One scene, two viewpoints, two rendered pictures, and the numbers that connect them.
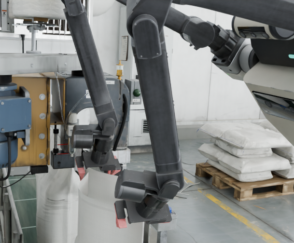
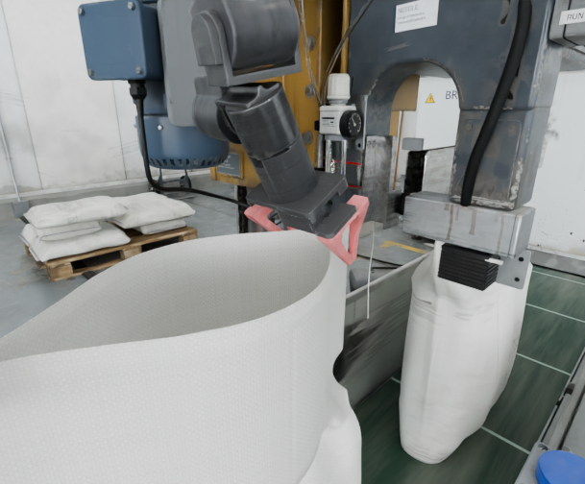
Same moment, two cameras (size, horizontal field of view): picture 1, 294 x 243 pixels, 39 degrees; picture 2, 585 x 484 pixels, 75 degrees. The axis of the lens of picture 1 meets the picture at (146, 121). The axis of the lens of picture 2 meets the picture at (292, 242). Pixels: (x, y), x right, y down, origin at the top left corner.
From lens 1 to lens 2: 1.22 m
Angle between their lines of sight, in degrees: 67
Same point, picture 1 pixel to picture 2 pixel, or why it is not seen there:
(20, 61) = not seen: outside the picture
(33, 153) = not seen: hidden behind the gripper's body
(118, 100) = (496, 27)
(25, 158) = not seen: hidden behind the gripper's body
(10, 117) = (102, 46)
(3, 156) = (153, 143)
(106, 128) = (200, 55)
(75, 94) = (369, 26)
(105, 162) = (287, 201)
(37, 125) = (302, 111)
